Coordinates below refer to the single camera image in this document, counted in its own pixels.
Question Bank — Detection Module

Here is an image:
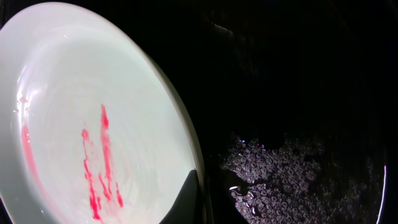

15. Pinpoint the black round serving tray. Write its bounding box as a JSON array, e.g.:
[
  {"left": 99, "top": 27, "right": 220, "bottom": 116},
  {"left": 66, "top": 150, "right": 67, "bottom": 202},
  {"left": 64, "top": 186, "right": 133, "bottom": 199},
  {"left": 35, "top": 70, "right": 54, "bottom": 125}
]
[{"left": 78, "top": 1, "right": 397, "bottom": 223}]

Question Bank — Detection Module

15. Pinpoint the light green plate with ketchup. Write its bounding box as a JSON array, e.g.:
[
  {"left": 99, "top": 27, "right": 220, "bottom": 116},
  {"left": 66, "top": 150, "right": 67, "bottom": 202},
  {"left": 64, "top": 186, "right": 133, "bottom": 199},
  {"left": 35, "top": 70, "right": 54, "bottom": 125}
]
[{"left": 1, "top": 2, "right": 206, "bottom": 223}]

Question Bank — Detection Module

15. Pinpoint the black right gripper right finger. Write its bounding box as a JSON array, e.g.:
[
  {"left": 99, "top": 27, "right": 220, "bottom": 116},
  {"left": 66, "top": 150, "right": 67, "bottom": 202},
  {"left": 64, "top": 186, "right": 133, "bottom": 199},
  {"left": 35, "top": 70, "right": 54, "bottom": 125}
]
[{"left": 208, "top": 167, "right": 247, "bottom": 224}]

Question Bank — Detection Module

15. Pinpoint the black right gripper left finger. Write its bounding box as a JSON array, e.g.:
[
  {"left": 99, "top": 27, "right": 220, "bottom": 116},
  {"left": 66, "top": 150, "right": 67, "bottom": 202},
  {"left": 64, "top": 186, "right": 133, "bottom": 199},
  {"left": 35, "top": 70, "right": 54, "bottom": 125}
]
[{"left": 160, "top": 170, "right": 204, "bottom": 224}]

